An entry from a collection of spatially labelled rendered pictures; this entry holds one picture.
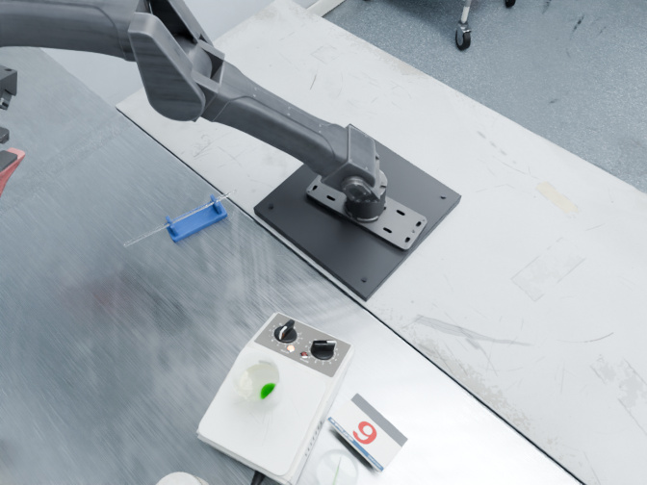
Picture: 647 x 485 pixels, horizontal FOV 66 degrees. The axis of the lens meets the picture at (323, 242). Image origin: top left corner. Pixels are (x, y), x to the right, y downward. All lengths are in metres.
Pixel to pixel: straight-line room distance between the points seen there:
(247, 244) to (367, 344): 0.26
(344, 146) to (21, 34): 0.39
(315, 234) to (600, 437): 0.49
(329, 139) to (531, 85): 1.95
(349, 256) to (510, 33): 2.18
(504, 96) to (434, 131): 1.50
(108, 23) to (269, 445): 0.49
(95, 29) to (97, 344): 0.45
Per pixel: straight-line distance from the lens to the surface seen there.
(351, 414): 0.69
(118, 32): 0.58
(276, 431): 0.62
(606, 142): 2.42
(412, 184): 0.86
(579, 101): 2.55
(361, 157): 0.70
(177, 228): 0.86
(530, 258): 0.85
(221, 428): 0.63
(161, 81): 0.59
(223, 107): 0.62
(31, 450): 0.82
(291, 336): 0.69
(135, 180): 0.96
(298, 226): 0.81
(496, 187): 0.92
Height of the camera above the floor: 1.60
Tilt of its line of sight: 59 degrees down
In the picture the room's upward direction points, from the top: 4 degrees counter-clockwise
